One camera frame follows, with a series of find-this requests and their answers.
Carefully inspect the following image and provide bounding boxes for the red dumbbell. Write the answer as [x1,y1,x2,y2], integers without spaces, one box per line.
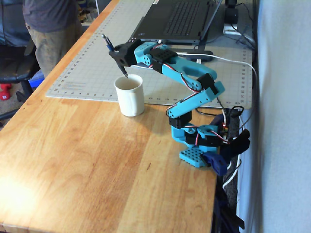
[0,83,13,101]

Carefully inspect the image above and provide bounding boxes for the white power cable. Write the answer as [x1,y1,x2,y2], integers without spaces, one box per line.
[222,154,242,190]

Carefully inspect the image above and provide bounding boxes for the black usb hub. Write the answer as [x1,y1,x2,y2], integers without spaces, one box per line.
[186,50,214,63]

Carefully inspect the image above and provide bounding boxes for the grey monitor stand base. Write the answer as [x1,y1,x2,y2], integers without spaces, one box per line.
[201,9,225,44]

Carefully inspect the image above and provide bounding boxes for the white mug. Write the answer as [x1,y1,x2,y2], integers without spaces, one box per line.
[114,74,145,117]

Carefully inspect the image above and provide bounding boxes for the blue pen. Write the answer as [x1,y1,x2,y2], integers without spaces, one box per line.
[101,33,129,79]

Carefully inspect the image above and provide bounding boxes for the thin black cable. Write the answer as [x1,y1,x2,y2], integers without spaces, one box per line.
[195,96,227,117]

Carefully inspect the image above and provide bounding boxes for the blue box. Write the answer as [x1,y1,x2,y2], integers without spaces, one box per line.
[28,69,46,90]

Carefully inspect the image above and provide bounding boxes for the person in grey shirt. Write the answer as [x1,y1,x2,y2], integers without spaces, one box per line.
[22,0,84,79]

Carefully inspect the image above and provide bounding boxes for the black office chair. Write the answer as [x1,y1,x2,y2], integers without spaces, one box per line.
[0,38,41,122]

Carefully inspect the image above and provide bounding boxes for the black clamp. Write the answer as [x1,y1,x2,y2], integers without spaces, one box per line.
[211,114,251,158]

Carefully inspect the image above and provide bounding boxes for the black cable bundle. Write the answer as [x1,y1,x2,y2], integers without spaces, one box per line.
[232,1,259,52]

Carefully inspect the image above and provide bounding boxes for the blue clamp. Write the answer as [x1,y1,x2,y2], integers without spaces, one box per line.
[203,151,229,177]

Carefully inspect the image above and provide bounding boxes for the white usb cable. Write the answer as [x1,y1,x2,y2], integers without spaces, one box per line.
[157,39,259,115]

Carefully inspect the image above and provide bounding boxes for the black power adapter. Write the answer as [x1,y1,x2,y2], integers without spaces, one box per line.
[225,0,240,25]

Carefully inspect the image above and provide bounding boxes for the grey cutting mat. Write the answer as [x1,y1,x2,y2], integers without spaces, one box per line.
[45,0,253,109]

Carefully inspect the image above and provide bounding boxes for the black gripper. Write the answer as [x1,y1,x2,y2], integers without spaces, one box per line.
[108,39,143,68]

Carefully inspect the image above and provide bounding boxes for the dark grey laptop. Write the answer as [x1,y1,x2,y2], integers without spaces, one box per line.
[132,0,223,46]

